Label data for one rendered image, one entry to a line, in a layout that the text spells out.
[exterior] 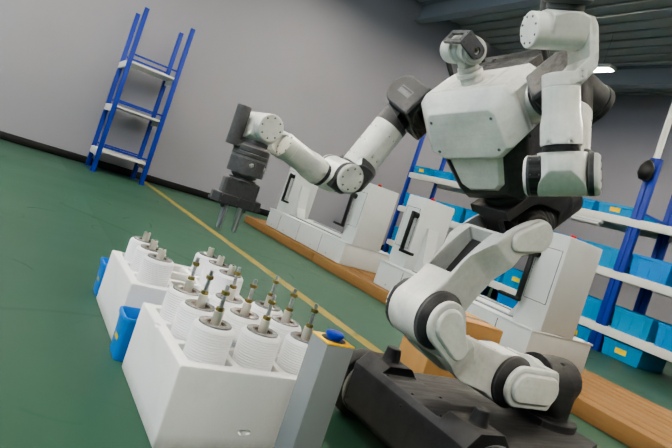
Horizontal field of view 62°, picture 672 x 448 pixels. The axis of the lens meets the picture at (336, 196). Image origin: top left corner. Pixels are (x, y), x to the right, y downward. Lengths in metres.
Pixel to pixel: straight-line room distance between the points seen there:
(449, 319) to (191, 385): 0.59
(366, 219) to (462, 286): 3.33
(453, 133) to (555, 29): 0.40
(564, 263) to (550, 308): 0.25
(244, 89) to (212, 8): 1.12
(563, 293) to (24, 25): 6.30
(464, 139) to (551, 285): 1.99
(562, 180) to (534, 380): 0.73
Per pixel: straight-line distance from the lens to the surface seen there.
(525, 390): 1.63
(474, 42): 1.31
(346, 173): 1.40
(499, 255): 1.44
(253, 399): 1.31
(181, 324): 1.37
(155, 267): 1.75
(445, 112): 1.35
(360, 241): 4.72
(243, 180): 1.31
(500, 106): 1.29
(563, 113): 1.05
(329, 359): 1.19
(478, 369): 1.55
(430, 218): 4.15
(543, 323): 3.26
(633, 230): 6.08
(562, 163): 1.05
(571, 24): 1.09
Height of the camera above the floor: 0.60
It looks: level
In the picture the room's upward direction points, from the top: 19 degrees clockwise
